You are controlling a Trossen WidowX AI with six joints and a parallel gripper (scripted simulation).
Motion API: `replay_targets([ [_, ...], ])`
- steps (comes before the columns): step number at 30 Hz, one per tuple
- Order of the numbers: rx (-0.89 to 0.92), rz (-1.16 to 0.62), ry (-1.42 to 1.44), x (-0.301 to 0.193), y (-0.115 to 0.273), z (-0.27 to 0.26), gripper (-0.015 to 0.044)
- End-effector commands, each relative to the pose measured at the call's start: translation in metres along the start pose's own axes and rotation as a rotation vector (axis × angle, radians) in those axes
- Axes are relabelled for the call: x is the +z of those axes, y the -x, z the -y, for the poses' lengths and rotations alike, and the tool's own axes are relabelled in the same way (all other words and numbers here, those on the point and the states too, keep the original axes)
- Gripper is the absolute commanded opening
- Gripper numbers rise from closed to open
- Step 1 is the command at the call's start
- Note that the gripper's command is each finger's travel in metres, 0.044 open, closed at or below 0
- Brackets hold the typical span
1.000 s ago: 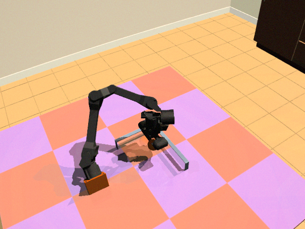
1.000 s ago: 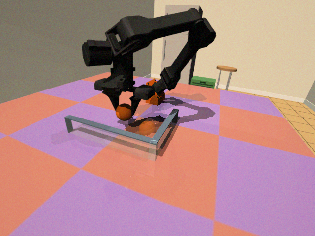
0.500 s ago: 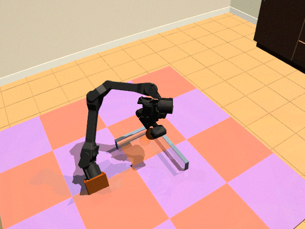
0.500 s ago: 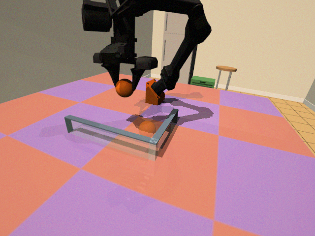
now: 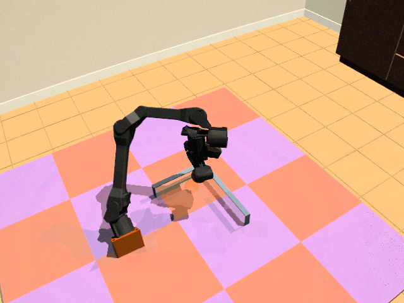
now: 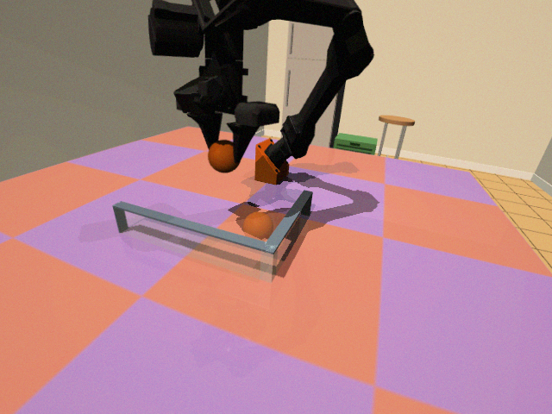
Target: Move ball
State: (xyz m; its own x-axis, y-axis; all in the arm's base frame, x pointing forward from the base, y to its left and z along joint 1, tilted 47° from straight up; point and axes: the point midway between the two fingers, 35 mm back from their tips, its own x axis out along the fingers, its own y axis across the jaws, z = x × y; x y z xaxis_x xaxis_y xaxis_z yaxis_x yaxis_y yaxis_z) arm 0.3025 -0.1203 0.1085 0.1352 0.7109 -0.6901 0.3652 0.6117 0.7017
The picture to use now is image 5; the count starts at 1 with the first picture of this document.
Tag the clear l-shaped low wall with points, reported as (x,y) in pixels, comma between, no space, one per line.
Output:
(180,181)

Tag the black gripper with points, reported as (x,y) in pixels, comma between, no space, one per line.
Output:
(201,171)

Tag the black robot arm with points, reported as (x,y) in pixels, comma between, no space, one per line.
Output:
(124,130)

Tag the grey l-shaped top rail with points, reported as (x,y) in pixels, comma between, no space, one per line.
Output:
(217,180)

